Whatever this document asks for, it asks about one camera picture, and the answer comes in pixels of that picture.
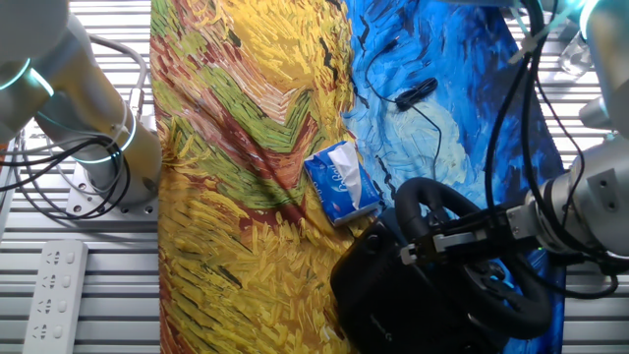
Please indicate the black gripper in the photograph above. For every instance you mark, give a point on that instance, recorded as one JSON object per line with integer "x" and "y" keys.
{"x": 491, "y": 236}

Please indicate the black racing steering wheel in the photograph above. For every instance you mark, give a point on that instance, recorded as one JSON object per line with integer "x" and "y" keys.
{"x": 417, "y": 201}

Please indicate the black wheel base housing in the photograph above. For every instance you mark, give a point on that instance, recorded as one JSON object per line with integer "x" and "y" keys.
{"x": 383, "y": 295}

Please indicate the blue tissue pack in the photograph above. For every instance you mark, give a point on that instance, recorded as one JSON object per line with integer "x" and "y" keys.
{"x": 326, "y": 187}

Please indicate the painted blue yellow tablecloth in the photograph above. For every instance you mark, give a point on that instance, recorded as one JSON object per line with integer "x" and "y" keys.
{"x": 245, "y": 147}

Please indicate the white power strip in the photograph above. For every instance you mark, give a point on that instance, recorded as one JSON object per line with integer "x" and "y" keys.
{"x": 54, "y": 295}

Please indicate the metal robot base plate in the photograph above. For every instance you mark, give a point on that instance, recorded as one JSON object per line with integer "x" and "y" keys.
{"x": 137, "y": 211}

